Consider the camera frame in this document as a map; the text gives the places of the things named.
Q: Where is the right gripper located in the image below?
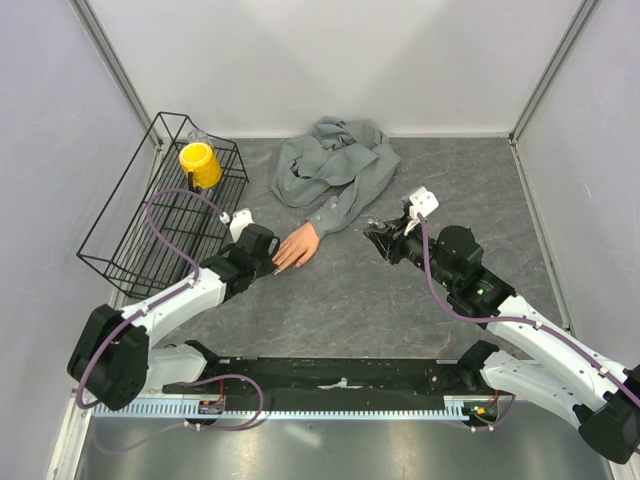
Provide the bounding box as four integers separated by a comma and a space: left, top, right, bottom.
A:
364, 212, 456, 289

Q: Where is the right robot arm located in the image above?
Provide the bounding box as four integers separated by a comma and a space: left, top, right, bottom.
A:
364, 218, 639, 464

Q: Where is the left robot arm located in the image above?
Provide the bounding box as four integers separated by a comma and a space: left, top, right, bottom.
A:
67, 223, 279, 410

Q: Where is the mannequin hand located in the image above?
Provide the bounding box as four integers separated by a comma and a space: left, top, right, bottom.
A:
273, 222, 320, 275

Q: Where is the grey shirt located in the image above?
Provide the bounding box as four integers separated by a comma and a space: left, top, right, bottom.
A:
271, 116, 401, 238

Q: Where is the yellow cup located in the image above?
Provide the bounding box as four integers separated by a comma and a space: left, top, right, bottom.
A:
179, 142, 222, 191

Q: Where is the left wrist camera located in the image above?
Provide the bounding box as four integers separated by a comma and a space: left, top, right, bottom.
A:
219, 208, 254, 242

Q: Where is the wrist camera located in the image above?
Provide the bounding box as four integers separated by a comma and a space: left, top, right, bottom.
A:
219, 208, 254, 242
402, 186, 439, 236

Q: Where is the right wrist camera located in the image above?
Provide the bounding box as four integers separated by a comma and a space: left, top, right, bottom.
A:
402, 186, 439, 236

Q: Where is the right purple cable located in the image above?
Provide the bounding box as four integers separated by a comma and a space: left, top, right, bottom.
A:
415, 215, 640, 401

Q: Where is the purple cable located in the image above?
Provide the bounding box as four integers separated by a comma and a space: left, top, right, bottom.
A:
75, 188, 229, 409
415, 215, 640, 401

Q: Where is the black wire basket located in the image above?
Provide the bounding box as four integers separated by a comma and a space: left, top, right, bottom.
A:
77, 112, 249, 299

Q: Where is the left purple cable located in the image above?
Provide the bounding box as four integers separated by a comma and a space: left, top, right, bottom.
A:
75, 188, 229, 409

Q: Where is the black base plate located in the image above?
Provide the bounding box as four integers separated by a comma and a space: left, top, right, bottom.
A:
162, 354, 521, 414

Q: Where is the slotted cable duct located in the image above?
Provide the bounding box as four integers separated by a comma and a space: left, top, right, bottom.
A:
94, 394, 476, 418

